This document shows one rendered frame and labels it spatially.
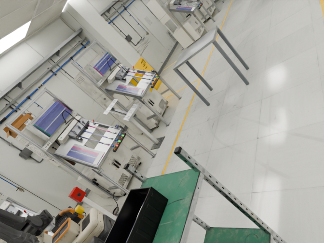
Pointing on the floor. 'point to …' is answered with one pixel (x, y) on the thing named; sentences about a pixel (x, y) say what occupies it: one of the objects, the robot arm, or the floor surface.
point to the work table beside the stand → (195, 48)
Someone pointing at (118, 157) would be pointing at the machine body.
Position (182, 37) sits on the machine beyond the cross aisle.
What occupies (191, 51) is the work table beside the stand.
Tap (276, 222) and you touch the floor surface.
